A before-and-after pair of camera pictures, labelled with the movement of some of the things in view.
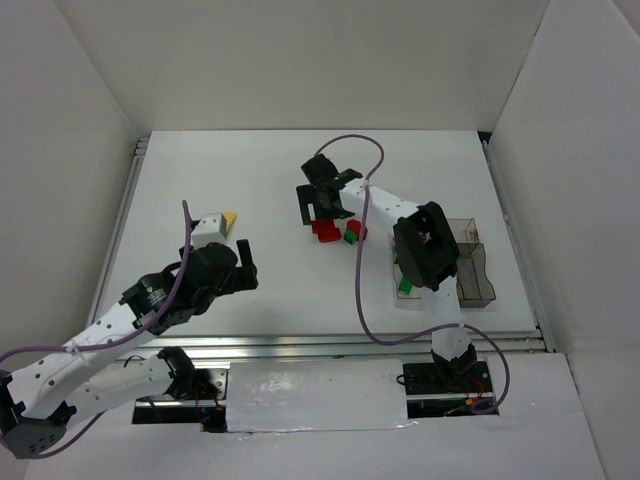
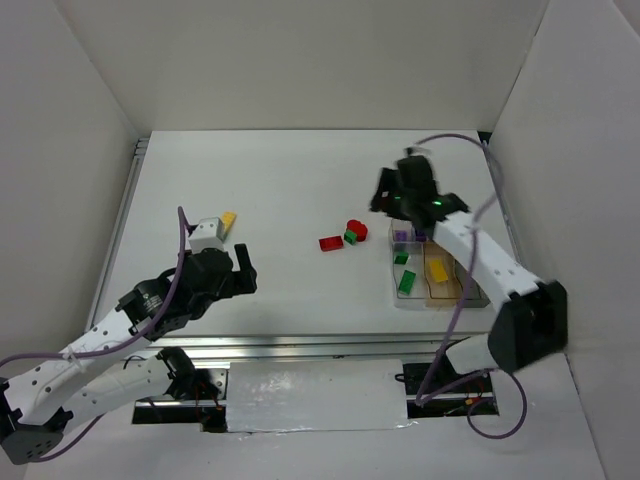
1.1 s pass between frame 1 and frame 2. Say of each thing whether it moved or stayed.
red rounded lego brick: stayed
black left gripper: stayed
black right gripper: moved
